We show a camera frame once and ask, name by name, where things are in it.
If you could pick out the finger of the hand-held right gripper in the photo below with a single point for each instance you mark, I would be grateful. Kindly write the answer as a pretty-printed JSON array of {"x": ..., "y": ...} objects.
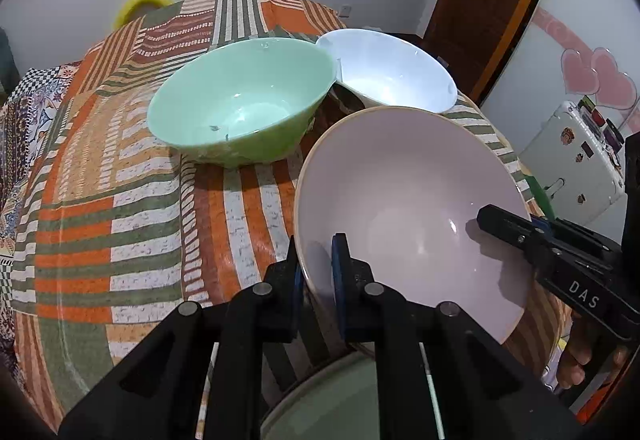
[
  {"x": 505, "y": 226},
  {"x": 542, "y": 226}
]

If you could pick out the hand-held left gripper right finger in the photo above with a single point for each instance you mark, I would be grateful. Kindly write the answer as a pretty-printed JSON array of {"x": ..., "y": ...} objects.
[{"x": 340, "y": 285}]

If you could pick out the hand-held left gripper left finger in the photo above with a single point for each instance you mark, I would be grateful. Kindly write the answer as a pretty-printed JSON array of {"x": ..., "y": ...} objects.
[{"x": 298, "y": 292}]

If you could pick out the pink bowl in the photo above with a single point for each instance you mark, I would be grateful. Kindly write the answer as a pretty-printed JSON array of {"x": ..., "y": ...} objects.
[{"x": 410, "y": 200}]

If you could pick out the green plate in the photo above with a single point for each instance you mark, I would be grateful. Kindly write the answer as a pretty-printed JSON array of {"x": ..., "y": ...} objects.
[{"x": 320, "y": 400}]

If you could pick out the white bowl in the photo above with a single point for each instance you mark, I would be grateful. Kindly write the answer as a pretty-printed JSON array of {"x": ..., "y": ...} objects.
[{"x": 390, "y": 70}]

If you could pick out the green bowl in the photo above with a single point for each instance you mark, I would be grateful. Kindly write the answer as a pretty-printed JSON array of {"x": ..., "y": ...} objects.
[{"x": 235, "y": 105}]

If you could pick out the person's right hand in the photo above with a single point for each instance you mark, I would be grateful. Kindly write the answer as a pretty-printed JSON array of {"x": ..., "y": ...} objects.
[{"x": 575, "y": 360}]

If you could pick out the green strip object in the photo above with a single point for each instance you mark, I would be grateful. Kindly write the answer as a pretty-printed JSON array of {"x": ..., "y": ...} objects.
[{"x": 540, "y": 197}]

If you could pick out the white suitcase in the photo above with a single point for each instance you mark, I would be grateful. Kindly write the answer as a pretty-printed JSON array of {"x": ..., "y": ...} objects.
[{"x": 565, "y": 160}]

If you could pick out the striped orange green cloth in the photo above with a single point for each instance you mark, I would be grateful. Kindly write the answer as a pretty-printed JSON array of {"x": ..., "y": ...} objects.
[{"x": 125, "y": 220}]

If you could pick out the white heart-print sliding door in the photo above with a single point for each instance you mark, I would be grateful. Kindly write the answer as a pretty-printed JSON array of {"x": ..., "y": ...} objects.
[{"x": 575, "y": 15}]

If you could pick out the patchwork printed blanket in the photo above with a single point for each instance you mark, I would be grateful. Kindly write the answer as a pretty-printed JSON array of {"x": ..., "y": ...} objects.
[{"x": 25, "y": 130}]

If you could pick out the yellow foam tube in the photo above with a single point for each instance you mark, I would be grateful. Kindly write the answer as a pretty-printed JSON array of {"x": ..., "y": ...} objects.
[{"x": 140, "y": 0}]

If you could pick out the white wall socket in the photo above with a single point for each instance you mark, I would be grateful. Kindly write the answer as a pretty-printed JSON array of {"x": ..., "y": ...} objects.
[{"x": 345, "y": 10}]

